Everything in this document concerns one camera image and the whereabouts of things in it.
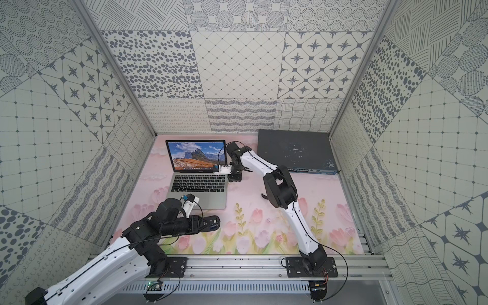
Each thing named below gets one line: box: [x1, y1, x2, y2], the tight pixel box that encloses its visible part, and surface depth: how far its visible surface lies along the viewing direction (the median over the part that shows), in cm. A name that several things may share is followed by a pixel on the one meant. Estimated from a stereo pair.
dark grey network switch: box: [257, 128, 341, 175], surface depth 110 cm
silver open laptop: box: [165, 139, 229, 210], surface depth 97 cm
